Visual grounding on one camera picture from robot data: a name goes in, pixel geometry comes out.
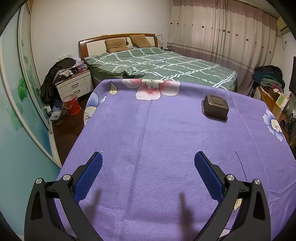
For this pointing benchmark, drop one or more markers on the white nightstand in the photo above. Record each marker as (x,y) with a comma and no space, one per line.
(80,85)

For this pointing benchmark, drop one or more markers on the sliding wardrobe door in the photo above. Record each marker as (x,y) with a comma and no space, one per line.
(27,145)

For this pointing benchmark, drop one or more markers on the wooden headboard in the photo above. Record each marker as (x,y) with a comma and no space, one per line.
(96,45)

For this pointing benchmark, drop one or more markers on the red bucket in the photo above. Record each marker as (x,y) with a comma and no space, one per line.
(71,104)

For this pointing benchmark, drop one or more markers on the pink striped curtain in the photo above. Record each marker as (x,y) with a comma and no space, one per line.
(234,34)

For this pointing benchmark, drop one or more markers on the brown pillow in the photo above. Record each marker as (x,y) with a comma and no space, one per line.
(140,41)
(116,45)

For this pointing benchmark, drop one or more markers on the dark clothes pile on nightstand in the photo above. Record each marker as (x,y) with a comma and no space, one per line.
(61,70)

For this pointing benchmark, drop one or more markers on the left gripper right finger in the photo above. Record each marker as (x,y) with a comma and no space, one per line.
(253,219)

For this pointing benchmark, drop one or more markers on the wooden desk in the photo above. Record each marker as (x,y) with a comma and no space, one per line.
(276,111)

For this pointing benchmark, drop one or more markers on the right brown pillow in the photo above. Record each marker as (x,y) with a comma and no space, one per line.
(140,41)

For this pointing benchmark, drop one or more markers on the bed with green plaid duvet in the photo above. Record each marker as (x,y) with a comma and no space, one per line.
(155,63)

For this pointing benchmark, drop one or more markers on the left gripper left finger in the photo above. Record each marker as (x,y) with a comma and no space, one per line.
(42,221)

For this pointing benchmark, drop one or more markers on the green framed picture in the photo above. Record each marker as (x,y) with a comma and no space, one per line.
(281,102)

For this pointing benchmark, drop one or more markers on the brown plastic tray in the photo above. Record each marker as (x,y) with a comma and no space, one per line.
(215,107)

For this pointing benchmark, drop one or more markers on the left brown pillow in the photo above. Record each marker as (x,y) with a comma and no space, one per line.
(116,45)

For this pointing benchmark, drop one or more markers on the clothes pile on desk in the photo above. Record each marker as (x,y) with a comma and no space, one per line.
(268,75)

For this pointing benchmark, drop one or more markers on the air conditioner unit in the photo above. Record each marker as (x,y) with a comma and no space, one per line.
(282,27)

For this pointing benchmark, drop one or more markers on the black television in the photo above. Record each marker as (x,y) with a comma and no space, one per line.
(292,85)

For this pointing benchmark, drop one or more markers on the purple floral tablecloth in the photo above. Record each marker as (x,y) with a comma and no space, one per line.
(148,187)

